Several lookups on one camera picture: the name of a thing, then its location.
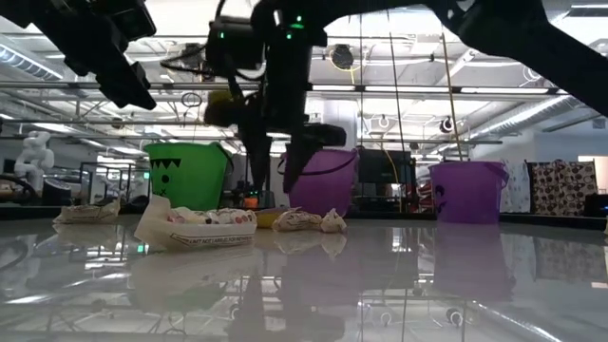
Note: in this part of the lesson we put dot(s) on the yellow sour candy bag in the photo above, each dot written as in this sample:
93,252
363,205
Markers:
266,219

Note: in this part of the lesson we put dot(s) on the black round machine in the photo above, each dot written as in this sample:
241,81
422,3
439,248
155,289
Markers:
57,195

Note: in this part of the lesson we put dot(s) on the silver ventilation duct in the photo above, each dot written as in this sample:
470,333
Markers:
24,59
522,116

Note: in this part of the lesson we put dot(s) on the purple bucket with face print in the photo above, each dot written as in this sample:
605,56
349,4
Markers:
470,195

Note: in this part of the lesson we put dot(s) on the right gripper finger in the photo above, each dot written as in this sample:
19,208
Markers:
297,159
256,147

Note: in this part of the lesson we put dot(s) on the white dotted candy bag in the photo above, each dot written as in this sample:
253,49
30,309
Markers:
199,237
332,222
297,221
85,214

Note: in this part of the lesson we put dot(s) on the brown patterned cloth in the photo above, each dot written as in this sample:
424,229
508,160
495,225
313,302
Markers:
563,187

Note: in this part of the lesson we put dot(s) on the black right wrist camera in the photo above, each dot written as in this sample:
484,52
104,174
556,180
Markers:
235,45

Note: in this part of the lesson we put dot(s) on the green monster face bucket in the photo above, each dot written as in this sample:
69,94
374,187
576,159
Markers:
199,180

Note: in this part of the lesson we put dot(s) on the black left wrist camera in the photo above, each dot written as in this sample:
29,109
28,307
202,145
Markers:
123,19

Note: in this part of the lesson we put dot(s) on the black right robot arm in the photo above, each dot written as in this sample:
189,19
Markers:
522,43

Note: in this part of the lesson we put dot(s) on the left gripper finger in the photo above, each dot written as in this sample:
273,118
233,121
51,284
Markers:
121,92
141,78

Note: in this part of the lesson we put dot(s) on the small orange object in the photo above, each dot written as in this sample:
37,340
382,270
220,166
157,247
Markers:
251,203

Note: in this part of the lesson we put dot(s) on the long ceiling light beam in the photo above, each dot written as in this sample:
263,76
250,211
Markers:
427,89

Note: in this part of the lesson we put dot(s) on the black box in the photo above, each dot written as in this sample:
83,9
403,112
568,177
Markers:
596,206

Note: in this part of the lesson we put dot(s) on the small black ceiling reel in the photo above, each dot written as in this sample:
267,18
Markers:
446,125

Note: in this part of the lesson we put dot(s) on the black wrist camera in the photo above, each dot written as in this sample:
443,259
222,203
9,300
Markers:
123,19
235,45

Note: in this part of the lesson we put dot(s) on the white hanging cloth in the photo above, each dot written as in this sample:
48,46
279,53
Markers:
518,190

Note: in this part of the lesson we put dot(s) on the plain purple bucket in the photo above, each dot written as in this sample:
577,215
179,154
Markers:
332,190

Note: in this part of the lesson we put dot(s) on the white round pillar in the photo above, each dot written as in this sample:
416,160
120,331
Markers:
339,111

